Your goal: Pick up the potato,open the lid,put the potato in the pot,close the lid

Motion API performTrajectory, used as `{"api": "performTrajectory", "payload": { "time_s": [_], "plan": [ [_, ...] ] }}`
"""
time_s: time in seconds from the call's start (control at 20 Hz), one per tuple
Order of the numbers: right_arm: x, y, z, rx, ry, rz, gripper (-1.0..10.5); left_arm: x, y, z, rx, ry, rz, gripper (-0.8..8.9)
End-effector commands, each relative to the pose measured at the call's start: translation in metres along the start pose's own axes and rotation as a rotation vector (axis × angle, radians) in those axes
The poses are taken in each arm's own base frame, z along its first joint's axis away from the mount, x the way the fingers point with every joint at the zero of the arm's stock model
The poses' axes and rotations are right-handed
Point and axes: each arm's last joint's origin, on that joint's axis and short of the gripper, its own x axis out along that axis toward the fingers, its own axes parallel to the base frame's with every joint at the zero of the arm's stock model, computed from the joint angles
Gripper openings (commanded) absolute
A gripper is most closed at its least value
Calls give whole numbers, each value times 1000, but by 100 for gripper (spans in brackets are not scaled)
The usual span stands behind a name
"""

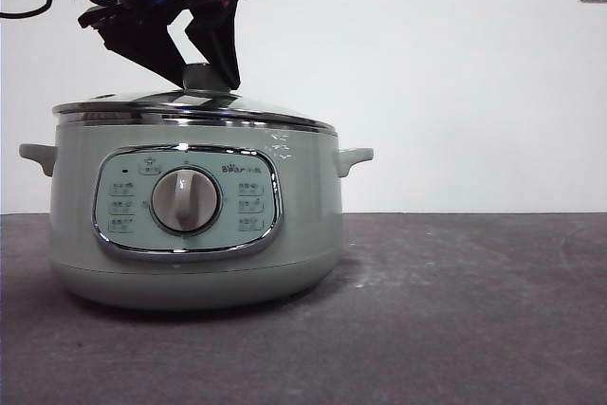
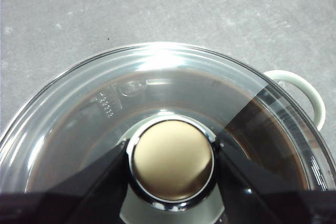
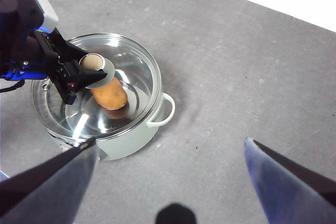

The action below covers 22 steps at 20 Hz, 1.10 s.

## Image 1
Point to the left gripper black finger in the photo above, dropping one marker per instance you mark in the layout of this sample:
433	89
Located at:
147	44
220	40

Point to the glass lid with green knob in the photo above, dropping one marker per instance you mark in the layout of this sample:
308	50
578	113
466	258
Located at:
142	108

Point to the pale green electric cooking pot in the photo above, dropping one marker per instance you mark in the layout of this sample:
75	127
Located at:
308	201

